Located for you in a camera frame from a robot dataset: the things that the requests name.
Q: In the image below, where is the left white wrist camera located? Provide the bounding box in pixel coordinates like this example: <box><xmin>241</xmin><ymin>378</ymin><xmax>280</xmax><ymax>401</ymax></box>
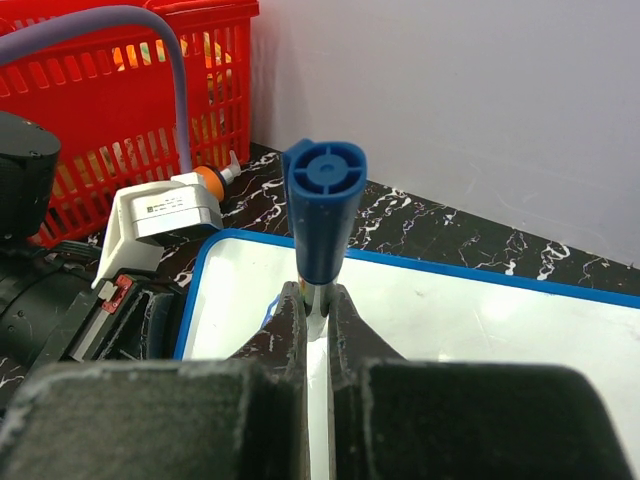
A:
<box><xmin>91</xmin><ymin>172</ymin><xmax>223</xmax><ymax>288</ymax></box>

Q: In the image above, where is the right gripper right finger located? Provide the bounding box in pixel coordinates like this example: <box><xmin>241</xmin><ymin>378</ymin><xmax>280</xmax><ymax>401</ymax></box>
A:
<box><xmin>327</xmin><ymin>286</ymin><xmax>632</xmax><ymax>479</ymax></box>

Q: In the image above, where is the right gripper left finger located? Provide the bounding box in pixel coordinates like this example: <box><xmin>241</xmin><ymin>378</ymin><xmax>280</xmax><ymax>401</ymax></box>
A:
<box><xmin>1</xmin><ymin>282</ymin><xmax>310</xmax><ymax>479</ymax></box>

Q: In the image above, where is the red plastic shopping basket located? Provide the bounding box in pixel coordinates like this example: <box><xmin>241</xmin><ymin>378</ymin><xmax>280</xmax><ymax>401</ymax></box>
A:
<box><xmin>1</xmin><ymin>0</ymin><xmax>259</xmax><ymax>247</ymax></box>

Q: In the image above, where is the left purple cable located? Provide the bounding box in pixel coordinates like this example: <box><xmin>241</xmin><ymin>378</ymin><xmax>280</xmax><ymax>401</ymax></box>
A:
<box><xmin>0</xmin><ymin>4</ymin><xmax>193</xmax><ymax>174</ymax></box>

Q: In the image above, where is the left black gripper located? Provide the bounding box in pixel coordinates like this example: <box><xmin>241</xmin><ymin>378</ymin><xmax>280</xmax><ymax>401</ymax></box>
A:
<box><xmin>61</xmin><ymin>271</ymin><xmax>183</xmax><ymax>361</ymax></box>

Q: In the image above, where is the white marker with blue cap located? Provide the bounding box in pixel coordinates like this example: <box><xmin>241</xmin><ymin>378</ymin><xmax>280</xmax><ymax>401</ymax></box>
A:
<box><xmin>281</xmin><ymin>138</ymin><xmax>369</xmax><ymax>480</ymax></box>

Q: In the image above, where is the orange pump bottle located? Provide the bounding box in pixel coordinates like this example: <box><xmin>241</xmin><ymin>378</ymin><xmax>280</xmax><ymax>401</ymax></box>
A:
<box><xmin>194</xmin><ymin>150</ymin><xmax>241</xmax><ymax>202</ymax></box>

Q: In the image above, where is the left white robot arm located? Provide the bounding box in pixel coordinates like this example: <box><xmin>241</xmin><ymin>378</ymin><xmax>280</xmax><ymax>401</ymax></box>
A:
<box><xmin>1</xmin><ymin>112</ymin><xmax>184</xmax><ymax>368</ymax></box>

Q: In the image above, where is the blue-framed whiteboard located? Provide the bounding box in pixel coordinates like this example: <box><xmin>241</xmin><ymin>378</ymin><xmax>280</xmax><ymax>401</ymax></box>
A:
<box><xmin>172</xmin><ymin>228</ymin><xmax>640</xmax><ymax>480</ymax></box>

